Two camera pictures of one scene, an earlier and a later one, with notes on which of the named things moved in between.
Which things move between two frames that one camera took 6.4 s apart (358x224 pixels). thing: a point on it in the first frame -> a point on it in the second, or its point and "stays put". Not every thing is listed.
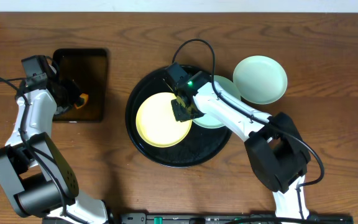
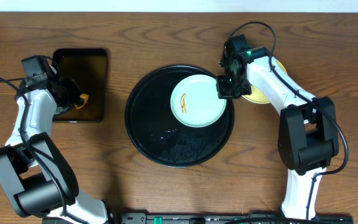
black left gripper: (70, 96) stays put
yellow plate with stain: (156, 122) -> (259, 95)
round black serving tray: (201, 144) stays put
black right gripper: (179, 116) -> (224, 93)
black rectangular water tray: (89, 68) stays put
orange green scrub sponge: (84, 98) stays put
